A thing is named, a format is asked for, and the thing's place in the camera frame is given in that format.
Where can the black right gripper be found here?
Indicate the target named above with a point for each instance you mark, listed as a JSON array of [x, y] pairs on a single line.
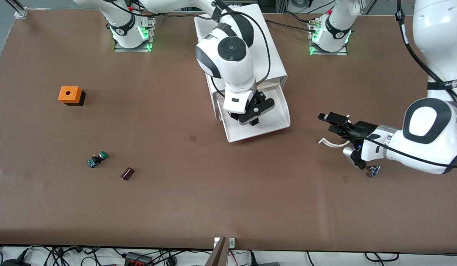
[[234, 115]]

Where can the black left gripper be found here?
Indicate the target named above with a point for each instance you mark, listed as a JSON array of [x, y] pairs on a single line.
[[362, 130]]

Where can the white plastic drawer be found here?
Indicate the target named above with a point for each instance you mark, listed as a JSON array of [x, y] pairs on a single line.
[[276, 114]]

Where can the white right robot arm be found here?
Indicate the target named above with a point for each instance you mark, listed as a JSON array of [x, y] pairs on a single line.
[[232, 70]]

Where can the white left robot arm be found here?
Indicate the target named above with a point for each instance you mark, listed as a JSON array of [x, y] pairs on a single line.
[[427, 122]]

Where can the white drawer cabinet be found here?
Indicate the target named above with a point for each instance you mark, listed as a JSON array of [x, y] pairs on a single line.
[[275, 62]]

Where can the white curved plastic piece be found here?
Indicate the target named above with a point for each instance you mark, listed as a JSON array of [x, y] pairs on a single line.
[[330, 143]]

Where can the small blue electronic component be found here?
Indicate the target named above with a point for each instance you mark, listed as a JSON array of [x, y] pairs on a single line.
[[375, 172]]

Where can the black power plug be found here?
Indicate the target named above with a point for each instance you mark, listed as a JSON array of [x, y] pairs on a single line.
[[252, 258]]

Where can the dark maroon small component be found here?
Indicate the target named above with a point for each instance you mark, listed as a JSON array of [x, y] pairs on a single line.
[[127, 173]]

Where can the black power strip orange sockets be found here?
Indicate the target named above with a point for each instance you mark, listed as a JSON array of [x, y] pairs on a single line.
[[137, 260]]

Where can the orange box with hole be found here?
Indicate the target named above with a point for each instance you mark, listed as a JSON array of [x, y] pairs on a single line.
[[69, 94]]

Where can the black power adapter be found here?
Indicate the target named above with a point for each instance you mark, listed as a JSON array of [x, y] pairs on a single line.
[[14, 263]]

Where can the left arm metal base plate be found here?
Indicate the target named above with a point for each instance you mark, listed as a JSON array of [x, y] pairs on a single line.
[[339, 53]]

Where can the small white bracket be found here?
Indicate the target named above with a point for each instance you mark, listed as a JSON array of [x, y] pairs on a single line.
[[232, 242], [216, 242]]

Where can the brown wooden post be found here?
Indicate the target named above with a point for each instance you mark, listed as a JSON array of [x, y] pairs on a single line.
[[219, 255]]

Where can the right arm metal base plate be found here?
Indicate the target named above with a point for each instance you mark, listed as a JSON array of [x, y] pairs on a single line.
[[134, 50]]

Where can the green push button switch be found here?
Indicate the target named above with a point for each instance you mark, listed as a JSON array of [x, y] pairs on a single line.
[[95, 160]]

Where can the aluminium frame profile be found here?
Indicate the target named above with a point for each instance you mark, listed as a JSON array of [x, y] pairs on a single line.
[[19, 11]]

